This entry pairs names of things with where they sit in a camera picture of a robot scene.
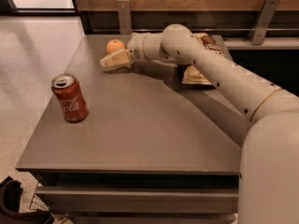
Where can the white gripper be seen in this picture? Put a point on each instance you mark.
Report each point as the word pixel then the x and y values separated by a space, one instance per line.
pixel 135 46

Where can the orange fruit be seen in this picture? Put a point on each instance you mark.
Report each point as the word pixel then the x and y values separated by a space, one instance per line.
pixel 113 45

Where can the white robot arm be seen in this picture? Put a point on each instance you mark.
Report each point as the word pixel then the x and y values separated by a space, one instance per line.
pixel 269 177

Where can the red cola can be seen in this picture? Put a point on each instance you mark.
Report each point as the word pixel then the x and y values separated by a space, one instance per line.
pixel 67 90

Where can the brown yellow chip bag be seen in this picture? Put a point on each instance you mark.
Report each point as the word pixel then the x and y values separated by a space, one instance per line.
pixel 191 74

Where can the grey cabinet drawer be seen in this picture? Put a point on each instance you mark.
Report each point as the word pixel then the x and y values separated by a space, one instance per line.
pixel 131 200

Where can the dark brown chair base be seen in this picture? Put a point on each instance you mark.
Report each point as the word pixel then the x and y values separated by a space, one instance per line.
pixel 10 199

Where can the left grey metal bracket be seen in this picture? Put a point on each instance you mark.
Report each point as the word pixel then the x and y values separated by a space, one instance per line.
pixel 124 15

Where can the grey metal bracket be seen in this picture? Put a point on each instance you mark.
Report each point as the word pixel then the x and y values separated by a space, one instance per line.
pixel 124 15
pixel 258 32

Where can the right grey metal bracket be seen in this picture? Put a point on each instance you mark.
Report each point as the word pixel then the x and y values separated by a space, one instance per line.
pixel 258 32

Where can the black wire basket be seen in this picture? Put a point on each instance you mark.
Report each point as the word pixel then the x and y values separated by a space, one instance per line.
pixel 36 204

